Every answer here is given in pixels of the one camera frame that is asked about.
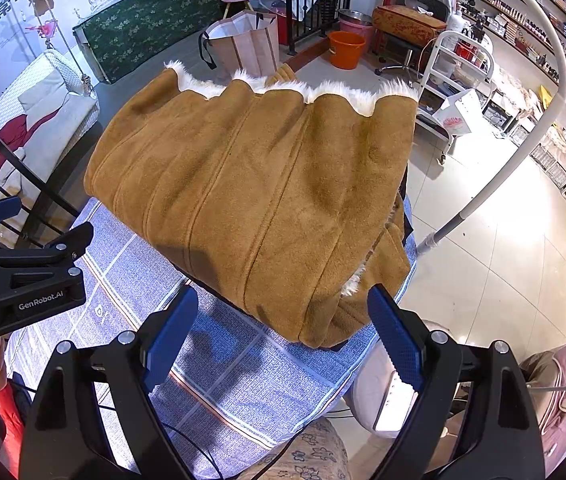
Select orange bucket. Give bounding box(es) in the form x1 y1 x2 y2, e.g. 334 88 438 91
327 31 366 70

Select white trolley cart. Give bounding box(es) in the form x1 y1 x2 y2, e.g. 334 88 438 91
415 30 494 163

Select brown suede fur-lined coat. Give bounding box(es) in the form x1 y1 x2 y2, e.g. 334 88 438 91
84 60 421 350

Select metal basin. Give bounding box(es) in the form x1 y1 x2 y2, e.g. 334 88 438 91
338 8 376 36

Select person's floral trousers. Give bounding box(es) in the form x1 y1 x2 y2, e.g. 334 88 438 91
243 417 351 480

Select white storage baskets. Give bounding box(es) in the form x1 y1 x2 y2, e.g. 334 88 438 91
483 110 566 241

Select wall shelves with products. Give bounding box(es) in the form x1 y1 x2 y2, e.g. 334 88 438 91
455 0 566 126

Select white paper bag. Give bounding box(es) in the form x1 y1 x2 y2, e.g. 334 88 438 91
438 89 478 136

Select white wicker swing chair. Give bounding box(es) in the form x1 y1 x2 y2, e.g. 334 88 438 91
0 50 101 211

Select green patterned cloth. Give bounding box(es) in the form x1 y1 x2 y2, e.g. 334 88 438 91
73 0 228 85

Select brown padded salon chair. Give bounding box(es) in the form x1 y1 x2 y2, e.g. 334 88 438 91
373 5 448 68

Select white curved lamp pole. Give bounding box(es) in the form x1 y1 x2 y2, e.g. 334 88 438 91
415 0 566 256

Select black iron bed frame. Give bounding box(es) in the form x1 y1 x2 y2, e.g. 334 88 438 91
0 125 88 251

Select brown paper shopping bag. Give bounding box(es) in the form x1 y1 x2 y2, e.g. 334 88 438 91
199 10 280 81

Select black metal railing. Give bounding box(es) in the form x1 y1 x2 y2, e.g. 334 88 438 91
283 0 356 56

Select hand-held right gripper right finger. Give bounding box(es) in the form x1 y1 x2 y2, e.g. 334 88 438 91
367 284 546 480

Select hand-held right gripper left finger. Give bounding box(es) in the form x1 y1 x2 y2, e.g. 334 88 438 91
18 284 200 480

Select blue plaid bed sheet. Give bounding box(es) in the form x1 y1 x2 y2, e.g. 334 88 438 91
5 195 418 480

